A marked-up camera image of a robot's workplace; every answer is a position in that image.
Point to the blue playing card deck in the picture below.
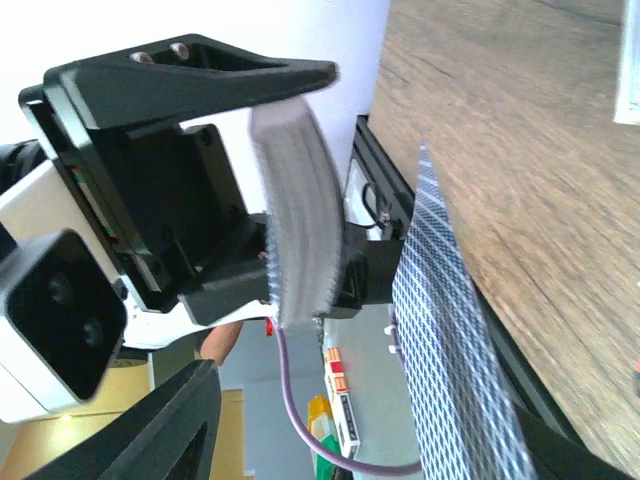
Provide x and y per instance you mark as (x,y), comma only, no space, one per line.
(304,204)

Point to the black aluminium frame rail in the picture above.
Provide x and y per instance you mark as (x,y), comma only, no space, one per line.
(522,383)

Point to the blue card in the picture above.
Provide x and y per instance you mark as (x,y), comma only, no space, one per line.
(466,424)

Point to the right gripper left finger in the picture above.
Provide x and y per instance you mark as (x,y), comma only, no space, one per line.
(169,434)

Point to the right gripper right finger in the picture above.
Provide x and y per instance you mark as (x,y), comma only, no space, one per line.
(556,458)

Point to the colourful boxes in background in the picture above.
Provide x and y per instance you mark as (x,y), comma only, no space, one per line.
(330,416)

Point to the brown poker chip stack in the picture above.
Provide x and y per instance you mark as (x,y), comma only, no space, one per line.
(636,380)

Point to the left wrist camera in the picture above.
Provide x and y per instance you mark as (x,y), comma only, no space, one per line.
(62,322)

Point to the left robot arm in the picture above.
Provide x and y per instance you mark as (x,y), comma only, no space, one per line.
(15,160)

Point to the blue playing card deck box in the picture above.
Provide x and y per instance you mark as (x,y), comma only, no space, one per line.
(627,97)

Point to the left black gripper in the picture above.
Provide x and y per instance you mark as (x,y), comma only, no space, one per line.
(349,297)

